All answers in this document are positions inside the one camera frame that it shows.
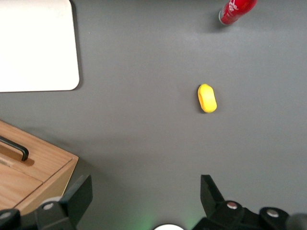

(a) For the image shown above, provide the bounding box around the black metal drawer handle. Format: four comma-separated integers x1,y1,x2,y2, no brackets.
0,135,30,162

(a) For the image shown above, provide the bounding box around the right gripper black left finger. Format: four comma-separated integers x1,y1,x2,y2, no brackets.
0,174,94,230

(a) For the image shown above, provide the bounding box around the small yellow rounded block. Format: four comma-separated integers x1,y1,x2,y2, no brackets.
197,83,218,114

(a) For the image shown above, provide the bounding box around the white rectangular tray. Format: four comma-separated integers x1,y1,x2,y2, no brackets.
0,0,80,93

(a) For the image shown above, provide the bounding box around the wooden drawer cabinet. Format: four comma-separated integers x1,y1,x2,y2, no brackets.
0,119,79,215

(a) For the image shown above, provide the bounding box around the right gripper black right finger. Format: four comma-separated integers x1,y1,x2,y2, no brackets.
191,174,291,230

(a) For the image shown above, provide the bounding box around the red coke bottle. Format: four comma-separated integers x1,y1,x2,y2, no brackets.
218,0,259,26

